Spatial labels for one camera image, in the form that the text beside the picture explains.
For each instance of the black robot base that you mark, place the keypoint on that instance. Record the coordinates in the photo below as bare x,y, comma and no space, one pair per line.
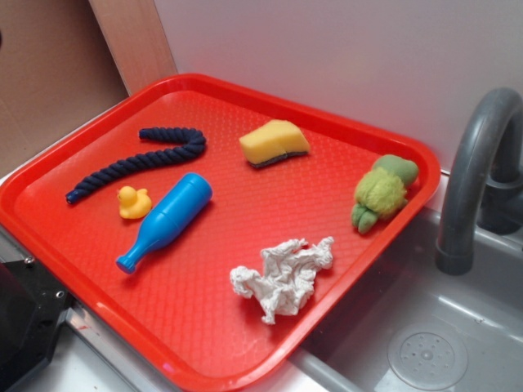
34,304

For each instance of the yellow sponge with grey pad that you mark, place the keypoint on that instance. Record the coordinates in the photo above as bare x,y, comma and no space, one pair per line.
273,142

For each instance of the red plastic tray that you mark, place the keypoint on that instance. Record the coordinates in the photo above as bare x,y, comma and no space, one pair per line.
179,310

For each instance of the crumpled white paper towel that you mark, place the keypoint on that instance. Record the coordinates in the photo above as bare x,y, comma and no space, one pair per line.
288,278

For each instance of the blue plastic bottle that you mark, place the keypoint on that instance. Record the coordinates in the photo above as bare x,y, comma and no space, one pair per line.
168,219

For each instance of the green plush turtle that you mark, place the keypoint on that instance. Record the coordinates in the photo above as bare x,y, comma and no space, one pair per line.
382,192

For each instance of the yellow rubber duck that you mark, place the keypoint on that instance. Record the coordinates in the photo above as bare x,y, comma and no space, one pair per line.
133,203

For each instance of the grey plastic sink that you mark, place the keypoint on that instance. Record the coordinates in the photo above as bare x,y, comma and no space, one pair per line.
406,326

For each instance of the wooden board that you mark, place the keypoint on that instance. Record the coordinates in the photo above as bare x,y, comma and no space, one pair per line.
135,36

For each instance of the grey faucet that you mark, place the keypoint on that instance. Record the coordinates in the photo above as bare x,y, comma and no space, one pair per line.
485,183

